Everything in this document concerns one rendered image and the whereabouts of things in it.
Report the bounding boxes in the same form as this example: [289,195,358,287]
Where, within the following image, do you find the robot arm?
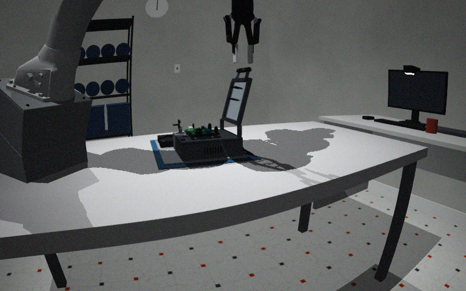
[6,0,103,102]

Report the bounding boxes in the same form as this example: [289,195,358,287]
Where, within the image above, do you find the green circuit board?
[186,126,215,135]

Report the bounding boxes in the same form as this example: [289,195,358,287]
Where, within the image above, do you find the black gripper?
[223,0,262,64]

